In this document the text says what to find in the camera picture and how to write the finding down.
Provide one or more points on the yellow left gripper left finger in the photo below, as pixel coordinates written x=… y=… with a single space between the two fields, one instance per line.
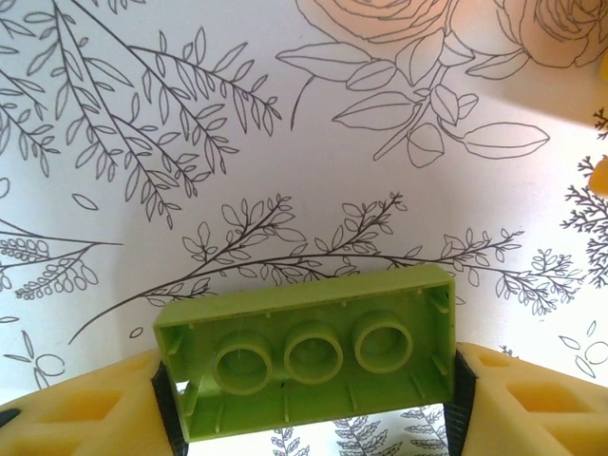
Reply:
x=71 y=413

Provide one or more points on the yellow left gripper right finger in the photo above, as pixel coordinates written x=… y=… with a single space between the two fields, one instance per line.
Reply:
x=532 y=404

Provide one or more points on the green lego brick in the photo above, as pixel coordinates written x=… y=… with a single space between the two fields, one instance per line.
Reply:
x=304 y=304

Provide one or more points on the floral print tablecloth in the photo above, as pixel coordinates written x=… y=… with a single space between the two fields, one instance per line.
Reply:
x=285 y=142

